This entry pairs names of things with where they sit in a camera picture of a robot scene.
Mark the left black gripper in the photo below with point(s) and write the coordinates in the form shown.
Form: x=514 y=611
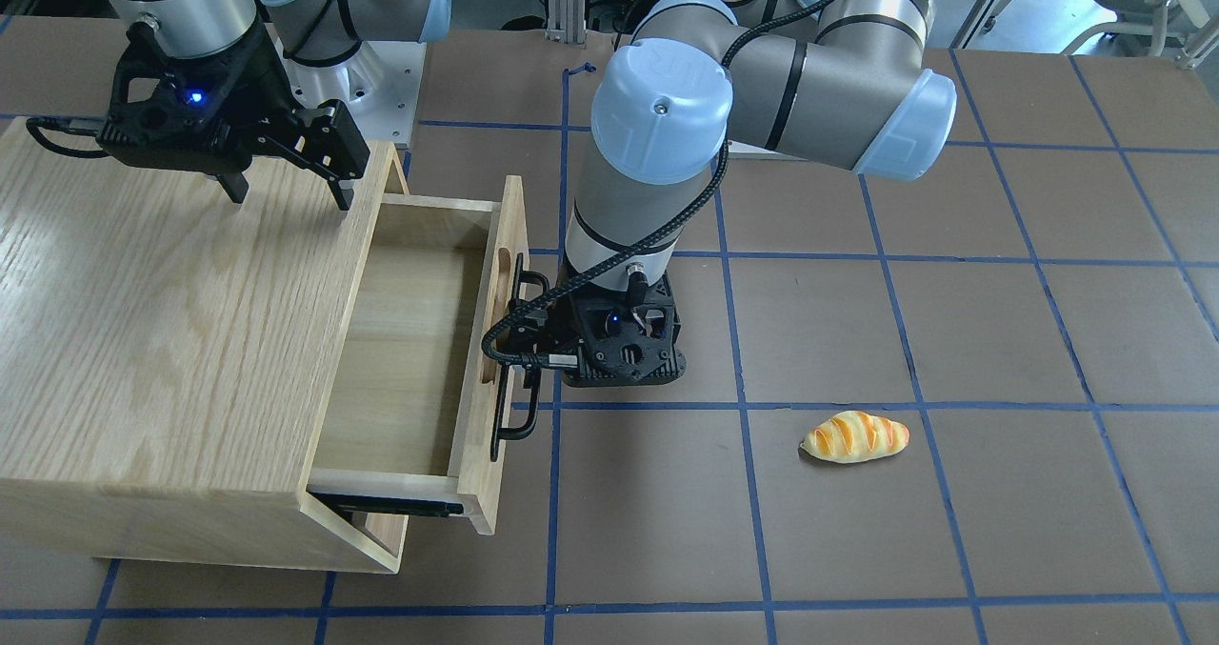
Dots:
x=527 y=364

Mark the wooden drawer cabinet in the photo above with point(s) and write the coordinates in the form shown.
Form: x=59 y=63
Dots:
x=168 y=358

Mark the toy bread loaf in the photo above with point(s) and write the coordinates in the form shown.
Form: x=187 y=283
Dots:
x=851 y=437

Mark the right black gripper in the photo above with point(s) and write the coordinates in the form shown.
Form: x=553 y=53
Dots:
x=252 y=81

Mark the aluminium frame post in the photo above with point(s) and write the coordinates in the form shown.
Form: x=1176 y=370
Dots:
x=566 y=21

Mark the wooden drawer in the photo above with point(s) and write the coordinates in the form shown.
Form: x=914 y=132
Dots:
x=414 y=403

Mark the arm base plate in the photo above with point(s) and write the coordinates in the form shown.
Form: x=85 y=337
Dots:
x=380 y=85

